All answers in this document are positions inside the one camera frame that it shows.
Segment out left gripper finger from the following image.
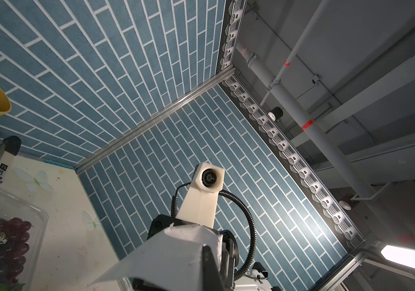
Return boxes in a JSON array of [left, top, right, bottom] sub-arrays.
[[201, 245, 224, 291]]

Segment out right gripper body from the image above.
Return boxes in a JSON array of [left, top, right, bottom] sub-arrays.
[[132, 215, 240, 291]]

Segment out white sticker sheet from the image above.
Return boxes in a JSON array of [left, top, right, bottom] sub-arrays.
[[93, 224, 222, 291]]

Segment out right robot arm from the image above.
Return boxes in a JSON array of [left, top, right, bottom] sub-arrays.
[[131, 183, 281, 291]]

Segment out grey ceiling pipe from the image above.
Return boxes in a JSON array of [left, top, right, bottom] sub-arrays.
[[236, 42, 415, 245]]

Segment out ceiling strip light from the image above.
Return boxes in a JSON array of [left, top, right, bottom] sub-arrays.
[[380, 245, 415, 269]]

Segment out clear box of dark grapes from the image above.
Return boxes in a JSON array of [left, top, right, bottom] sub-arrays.
[[0, 189, 49, 291]]

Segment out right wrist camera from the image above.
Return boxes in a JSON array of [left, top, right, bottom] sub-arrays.
[[175, 162, 225, 229]]

